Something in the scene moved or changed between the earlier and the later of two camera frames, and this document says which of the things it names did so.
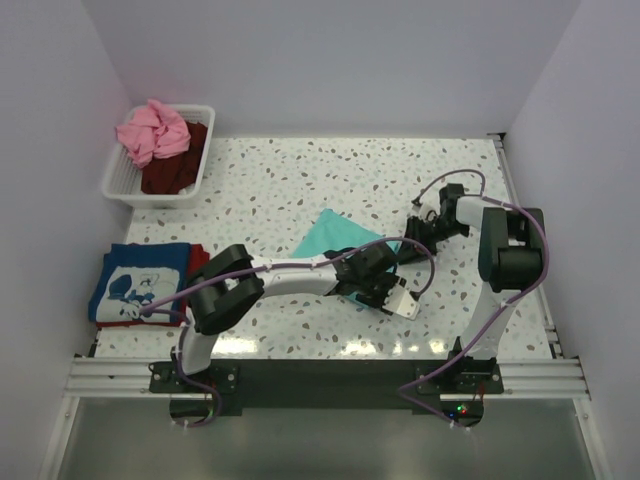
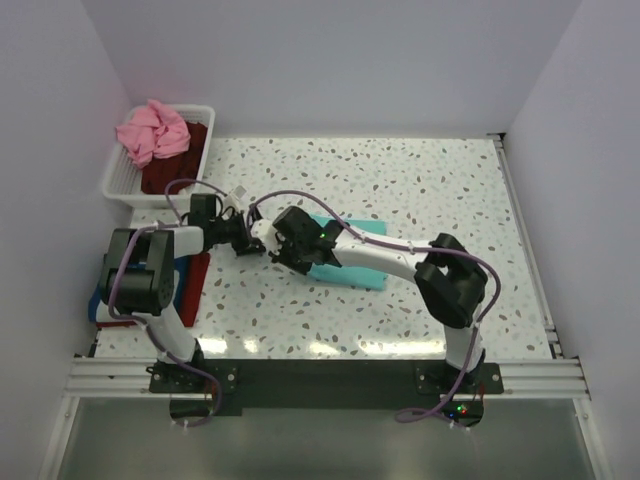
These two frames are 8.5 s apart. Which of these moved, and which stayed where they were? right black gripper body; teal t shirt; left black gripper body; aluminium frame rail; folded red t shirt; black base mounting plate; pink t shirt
Moved: left black gripper body; right black gripper body; teal t shirt
Stayed: aluminium frame rail; folded red t shirt; black base mounting plate; pink t shirt
